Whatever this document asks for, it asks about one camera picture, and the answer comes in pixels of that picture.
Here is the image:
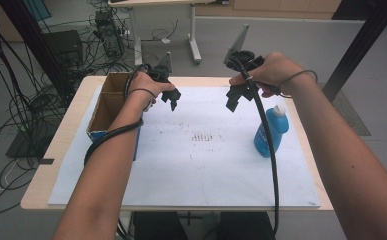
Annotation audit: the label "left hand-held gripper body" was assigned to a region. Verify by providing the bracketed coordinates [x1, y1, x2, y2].
[145, 51, 174, 84]

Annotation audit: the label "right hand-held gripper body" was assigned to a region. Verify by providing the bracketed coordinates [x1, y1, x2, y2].
[223, 24, 266, 74]

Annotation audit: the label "blue bottle with white cap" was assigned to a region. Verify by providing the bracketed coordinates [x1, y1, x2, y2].
[253, 102, 291, 159]

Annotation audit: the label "blue cardboard box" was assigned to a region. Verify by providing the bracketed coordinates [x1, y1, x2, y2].
[86, 71, 143, 162]

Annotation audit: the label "person's left hand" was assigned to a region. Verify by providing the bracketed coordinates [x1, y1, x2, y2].
[126, 71, 176, 113]

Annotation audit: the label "black computer tower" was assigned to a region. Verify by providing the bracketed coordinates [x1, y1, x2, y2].
[94, 8, 124, 58]

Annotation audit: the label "white paper sheet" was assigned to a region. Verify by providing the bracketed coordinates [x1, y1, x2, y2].
[47, 84, 322, 209]

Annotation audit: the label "white desk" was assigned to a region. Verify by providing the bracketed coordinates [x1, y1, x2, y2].
[107, 0, 231, 67]

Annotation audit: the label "black box speaker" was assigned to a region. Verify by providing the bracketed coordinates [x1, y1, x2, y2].
[43, 29, 84, 69]

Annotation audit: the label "light wooden table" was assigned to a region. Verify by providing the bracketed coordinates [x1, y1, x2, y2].
[19, 75, 336, 240]

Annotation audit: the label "dark grey floor mat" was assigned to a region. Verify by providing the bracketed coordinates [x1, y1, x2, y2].
[330, 89, 372, 137]

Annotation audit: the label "person's black trousers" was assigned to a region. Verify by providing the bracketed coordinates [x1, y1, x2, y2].
[132, 211, 277, 240]

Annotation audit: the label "thin black wrist cord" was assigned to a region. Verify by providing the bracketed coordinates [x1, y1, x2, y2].
[126, 87, 158, 100]
[278, 69, 319, 98]

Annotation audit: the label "black metal post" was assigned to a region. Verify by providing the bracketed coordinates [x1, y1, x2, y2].
[321, 0, 387, 103]
[0, 0, 69, 98]

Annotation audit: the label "tangle of black floor cables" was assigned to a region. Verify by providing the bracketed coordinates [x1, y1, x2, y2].
[0, 0, 135, 216]

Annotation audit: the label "black flat base plate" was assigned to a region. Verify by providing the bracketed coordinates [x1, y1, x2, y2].
[5, 129, 59, 160]

